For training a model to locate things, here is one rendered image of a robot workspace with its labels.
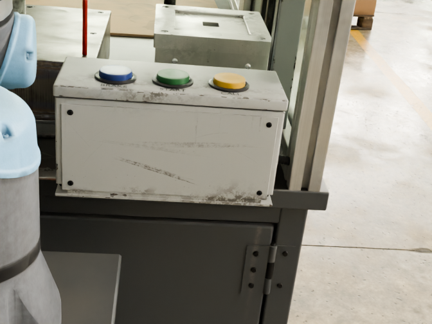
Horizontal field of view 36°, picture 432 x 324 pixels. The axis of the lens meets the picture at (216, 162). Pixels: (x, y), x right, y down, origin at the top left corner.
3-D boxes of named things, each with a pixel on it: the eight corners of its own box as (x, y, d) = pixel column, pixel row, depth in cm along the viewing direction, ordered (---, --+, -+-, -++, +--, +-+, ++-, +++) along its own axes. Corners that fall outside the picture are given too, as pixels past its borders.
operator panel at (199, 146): (262, 168, 97) (276, 70, 90) (272, 207, 87) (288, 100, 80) (66, 157, 94) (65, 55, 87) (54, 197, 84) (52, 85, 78)
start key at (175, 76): (188, 84, 85) (189, 69, 84) (188, 96, 81) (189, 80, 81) (156, 81, 85) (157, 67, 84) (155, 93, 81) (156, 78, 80)
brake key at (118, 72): (132, 80, 84) (133, 65, 83) (130, 92, 81) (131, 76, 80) (100, 78, 84) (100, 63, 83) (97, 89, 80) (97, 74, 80)
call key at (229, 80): (242, 88, 86) (243, 72, 85) (245, 99, 82) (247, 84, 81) (211, 85, 85) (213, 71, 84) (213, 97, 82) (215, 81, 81)
